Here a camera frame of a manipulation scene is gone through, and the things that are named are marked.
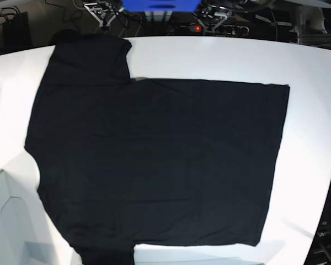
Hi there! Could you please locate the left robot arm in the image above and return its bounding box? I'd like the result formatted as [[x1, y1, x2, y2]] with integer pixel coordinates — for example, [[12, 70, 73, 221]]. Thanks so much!
[[193, 2, 232, 36]]

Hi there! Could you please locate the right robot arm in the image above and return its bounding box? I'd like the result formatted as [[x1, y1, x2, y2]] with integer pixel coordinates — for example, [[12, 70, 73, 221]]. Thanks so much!
[[83, 0, 124, 30]]

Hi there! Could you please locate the black power strip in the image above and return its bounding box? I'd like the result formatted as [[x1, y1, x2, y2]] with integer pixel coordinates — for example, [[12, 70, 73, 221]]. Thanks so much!
[[174, 24, 249, 38]]

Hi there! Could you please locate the black T-shirt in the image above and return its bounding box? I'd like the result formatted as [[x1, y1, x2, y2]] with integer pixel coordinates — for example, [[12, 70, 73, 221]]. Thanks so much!
[[25, 36, 290, 264]]

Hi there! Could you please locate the blue box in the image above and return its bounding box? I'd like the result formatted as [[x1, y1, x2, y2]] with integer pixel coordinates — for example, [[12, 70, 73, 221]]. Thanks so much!
[[122, 0, 201, 12]]

